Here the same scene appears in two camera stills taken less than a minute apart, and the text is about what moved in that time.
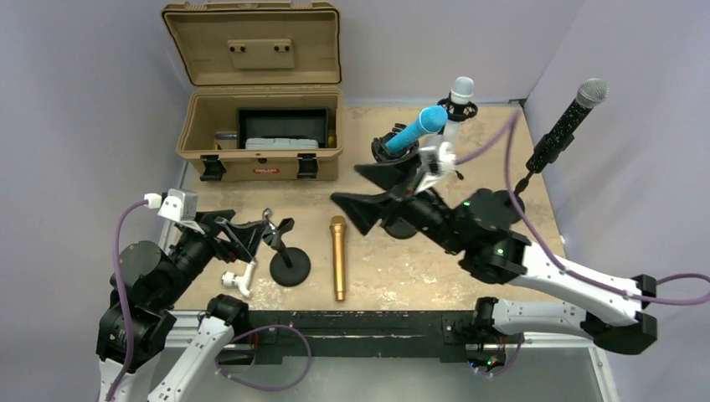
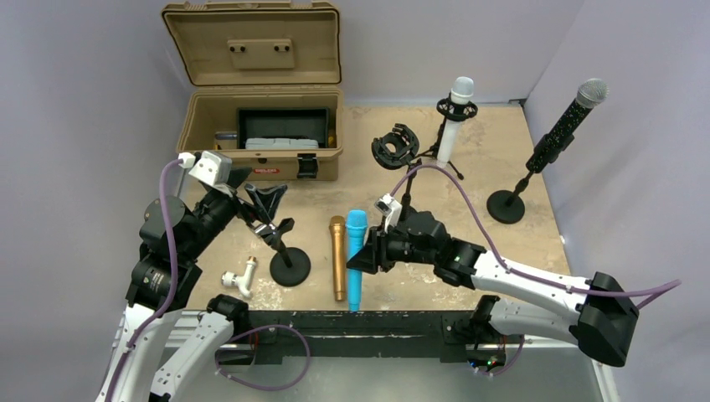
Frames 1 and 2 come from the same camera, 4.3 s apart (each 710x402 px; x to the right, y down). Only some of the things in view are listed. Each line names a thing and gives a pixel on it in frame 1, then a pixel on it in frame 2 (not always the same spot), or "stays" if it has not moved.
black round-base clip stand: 290,265 stays
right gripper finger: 365,211 to 367,259
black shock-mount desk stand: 397,229 stays
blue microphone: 432,119 to 357,224
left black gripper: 247,234 to 262,205
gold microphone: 338,224 stays
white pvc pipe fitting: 242,281 stays
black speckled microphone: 589,94 stays
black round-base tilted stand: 514,213 stays
